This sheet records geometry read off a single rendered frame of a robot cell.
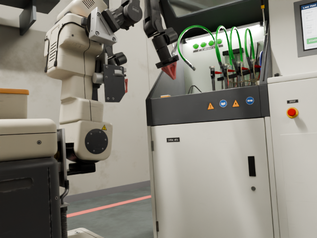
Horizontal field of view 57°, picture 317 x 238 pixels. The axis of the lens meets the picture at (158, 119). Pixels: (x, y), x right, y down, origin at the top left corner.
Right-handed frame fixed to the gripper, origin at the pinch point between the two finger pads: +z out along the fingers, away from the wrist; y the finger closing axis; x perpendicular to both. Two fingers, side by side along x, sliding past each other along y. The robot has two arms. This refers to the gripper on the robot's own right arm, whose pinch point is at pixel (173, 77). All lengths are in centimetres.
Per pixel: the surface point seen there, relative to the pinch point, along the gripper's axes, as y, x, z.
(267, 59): -15, -56, 14
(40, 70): 240, -36, -44
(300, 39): -26, -74, 12
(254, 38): 10, -92, 6
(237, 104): -8.4, -25.9, 26.9
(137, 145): 242, -110, 97
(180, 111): 21.2, -14.5, 21.8
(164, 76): 46, -35, 4
